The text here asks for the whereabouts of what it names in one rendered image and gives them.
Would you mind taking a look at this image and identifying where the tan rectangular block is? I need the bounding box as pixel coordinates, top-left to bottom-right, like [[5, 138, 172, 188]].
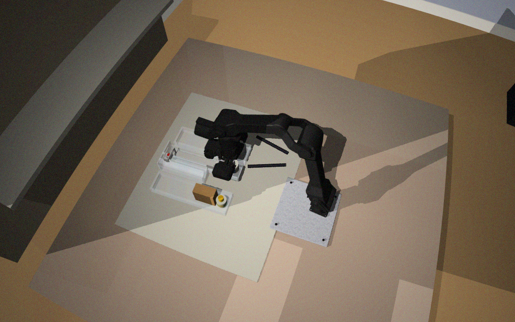
[[192, 183, 218, 206]]

